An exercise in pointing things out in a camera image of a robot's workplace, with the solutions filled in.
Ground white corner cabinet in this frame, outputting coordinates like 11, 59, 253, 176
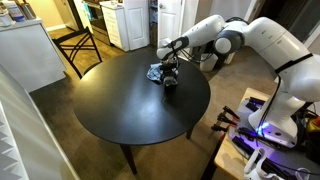
124, 0, 149, 50

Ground white trash bin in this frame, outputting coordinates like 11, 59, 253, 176
200, 54, 218, 72

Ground wooden side table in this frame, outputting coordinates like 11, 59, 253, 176
200, 87, 320, 180

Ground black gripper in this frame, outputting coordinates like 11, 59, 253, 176
160, 57, 179, 87

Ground white door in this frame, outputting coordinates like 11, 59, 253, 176
158, 0, 182, 47

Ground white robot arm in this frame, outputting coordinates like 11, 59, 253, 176
157, 15, 320, 148

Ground blue towel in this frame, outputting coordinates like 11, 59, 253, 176
147, 63, 163, 84

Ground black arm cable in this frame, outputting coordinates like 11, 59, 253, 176
255, 52, 314, 134

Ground white vr controller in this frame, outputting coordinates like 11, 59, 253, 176
244, 148, 284, 180

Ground black clamp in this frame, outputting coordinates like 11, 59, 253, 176
211, 106, 240, 132

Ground black wooden chair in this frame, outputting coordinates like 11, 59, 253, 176
52, 27, 102, 78

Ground white kitchen counter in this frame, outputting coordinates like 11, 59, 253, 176
0, 18, 66, 92

